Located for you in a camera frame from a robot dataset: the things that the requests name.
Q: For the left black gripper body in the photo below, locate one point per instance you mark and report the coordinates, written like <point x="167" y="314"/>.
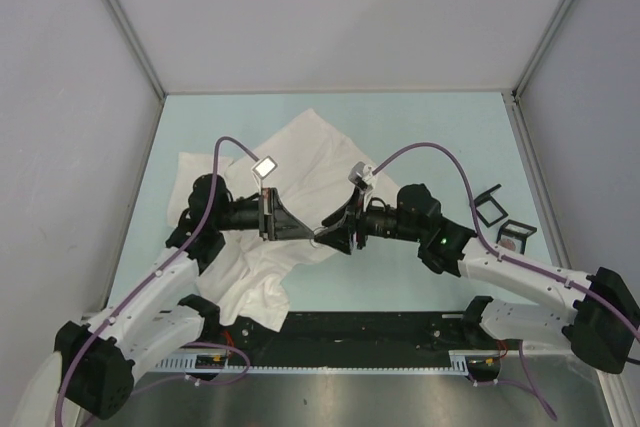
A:
<point x="252" y="214"/>

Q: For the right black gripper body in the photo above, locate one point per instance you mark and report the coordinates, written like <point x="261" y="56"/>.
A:
<point x="374" y="221"/>

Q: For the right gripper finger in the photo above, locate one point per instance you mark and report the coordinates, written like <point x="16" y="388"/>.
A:
<point x="351" y="206"/>
<point x="341" y="238"/>

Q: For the white t-shirt garment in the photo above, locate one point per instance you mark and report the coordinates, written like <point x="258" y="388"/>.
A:
<point x="264" y="281"/>

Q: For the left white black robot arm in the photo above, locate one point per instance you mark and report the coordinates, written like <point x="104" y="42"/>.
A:
<point x="103" y="359"/>

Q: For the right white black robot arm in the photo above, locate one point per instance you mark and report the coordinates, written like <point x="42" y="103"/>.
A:
<point x="594" y="315"/>

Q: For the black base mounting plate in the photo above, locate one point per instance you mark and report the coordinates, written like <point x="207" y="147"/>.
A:
<point x="376" y="339"/>

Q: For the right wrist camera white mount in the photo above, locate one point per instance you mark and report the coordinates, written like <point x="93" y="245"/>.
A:
<point x="362" y="177"/>

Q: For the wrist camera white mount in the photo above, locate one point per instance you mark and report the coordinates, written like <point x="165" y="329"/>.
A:
<point x="362" y="177"/>
<point x="262" y="169"/>

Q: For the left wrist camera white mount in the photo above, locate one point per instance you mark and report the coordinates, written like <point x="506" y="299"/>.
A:
<point x="262" y="169"/>

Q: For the upper black square frame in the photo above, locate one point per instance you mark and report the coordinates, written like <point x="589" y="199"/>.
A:
<point x="487" y="208"/>

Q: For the black square frame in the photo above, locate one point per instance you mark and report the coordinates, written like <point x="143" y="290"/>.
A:
<point x="487" y="208"/>
<point x="517" y="231"/>

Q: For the lower black square frame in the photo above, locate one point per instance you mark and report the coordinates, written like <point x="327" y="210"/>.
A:
<point x="517" y="231"/>

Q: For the grey slotted cable duct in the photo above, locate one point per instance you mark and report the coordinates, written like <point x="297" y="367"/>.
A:
<point x="195" y="363"/>

